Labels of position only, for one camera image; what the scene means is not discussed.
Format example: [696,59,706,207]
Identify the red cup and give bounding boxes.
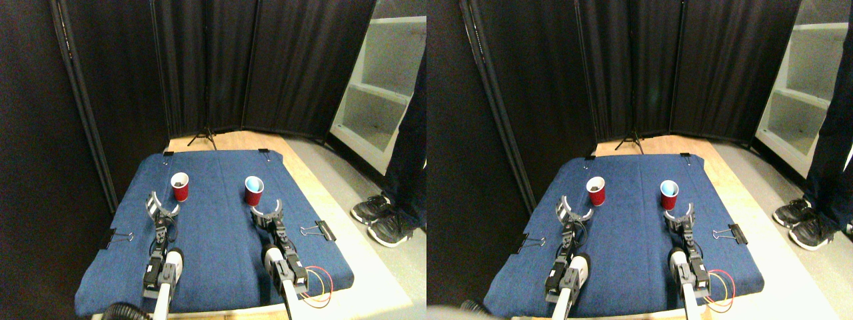
[244,176,265,207]
[660,180,680,211]
[586,177,607,207]
[170,172,191,203]

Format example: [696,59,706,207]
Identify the red wire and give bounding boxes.
[303,266,333,309]
[706,269,736,313]

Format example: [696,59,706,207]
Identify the black curtain stand pole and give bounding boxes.
[50,0,119,213]
[460,0,537,214]

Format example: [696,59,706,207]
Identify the white shelf unit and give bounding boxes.
[329,15,427,175]
[754,23,853,179]

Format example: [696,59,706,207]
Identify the black curtain stand foot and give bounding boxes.
[614,129,646,155]
[187,125,218,151]

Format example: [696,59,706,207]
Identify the black ribbed hose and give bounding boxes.
[460,300,491,318]
[100,303,155,320]

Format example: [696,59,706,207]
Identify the person's legs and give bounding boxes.
[773,47,853,251]
[351,50,427,249]

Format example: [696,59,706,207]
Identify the dark blue cloth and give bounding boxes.
[73,148,355,317]
[482,153,765,318]

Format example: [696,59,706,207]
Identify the yellow wire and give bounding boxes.
[706,275,731,306]
[303,272,328,301]

